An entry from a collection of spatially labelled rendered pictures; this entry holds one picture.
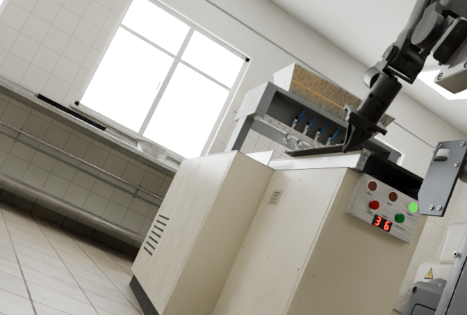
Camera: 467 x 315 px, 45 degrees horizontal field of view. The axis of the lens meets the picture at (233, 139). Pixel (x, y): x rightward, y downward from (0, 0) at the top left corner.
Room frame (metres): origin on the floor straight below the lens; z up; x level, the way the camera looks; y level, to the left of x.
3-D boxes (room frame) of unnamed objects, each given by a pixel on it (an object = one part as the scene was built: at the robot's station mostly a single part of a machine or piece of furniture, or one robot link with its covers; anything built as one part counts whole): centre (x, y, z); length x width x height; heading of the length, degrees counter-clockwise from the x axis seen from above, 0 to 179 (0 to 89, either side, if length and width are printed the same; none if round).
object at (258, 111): (2.65, -0.35, 1.01); 0.72 x 0.33 x 0.34; 102
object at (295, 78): (2.65, -0.35, 1.25); 0.56 x 0.29 x 0.14; 102
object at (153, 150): (5.18, 0.64, 0.94); 0.33 x 0.33 x 0.12
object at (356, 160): (2.73, -0.18, 0.87); 2.01 x 0.03 x 0.07; 12
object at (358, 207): (1.80, -0.54, 0.77); 0.24 x 0.04 x 0.14; 102
